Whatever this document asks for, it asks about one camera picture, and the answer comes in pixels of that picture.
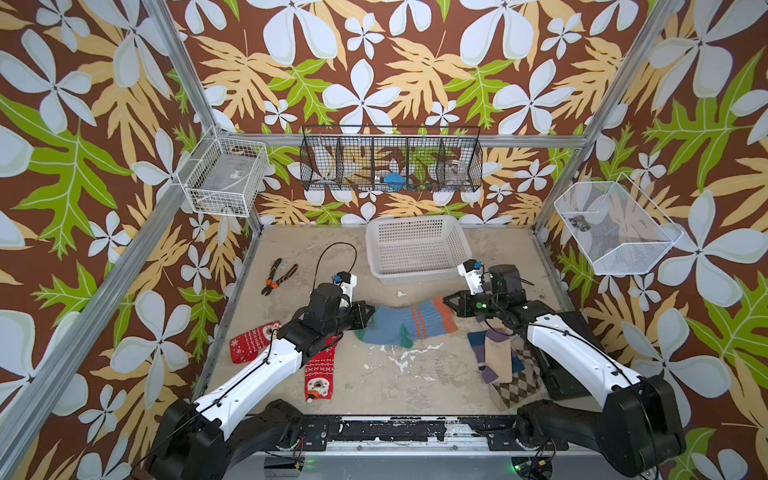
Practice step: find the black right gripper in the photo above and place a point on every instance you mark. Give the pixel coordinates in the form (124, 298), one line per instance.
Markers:
(463, 307)

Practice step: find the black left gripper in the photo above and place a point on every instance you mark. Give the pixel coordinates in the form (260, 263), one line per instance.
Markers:
(361, 318)

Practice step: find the blue sock orange cuff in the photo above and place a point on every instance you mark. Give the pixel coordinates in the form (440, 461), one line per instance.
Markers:
(403, 326)

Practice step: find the red christmas sock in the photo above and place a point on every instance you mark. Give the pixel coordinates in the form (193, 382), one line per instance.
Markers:
(319, 372)
(246, 347)

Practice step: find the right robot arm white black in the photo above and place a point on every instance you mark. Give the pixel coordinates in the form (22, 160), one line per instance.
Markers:
(638, 426)

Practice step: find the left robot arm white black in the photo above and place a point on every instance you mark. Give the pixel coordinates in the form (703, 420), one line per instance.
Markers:
(204, 438)

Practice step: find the white plastic laundry basket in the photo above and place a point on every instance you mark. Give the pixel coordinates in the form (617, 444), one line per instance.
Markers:
(414, 249)

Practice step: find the orange black cutting pliers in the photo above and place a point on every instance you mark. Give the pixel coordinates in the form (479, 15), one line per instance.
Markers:
(274, 281)

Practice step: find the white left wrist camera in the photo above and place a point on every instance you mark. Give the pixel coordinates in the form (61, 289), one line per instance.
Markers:
(347, 282)

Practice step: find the black metal base rail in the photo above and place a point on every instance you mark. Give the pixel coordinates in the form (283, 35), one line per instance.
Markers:
(318, 432)

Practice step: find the black wire wall basket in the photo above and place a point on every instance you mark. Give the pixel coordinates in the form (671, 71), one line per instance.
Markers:
(390, 159)

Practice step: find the white mesh wall basket right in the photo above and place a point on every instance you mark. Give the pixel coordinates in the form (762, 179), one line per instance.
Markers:
(617, 226)

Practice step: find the white wire wall basket left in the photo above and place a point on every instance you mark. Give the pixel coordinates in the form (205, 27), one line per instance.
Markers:
(222, 174)

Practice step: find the aluminium frame post right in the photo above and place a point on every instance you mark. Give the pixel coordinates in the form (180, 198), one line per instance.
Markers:
(637, 54)

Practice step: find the aluminium frame post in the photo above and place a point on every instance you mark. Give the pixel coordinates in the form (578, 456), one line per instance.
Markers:
(182, 63)
(637, 54)

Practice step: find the aluminium frame post left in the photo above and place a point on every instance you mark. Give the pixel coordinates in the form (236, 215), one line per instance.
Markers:
(182, 63)

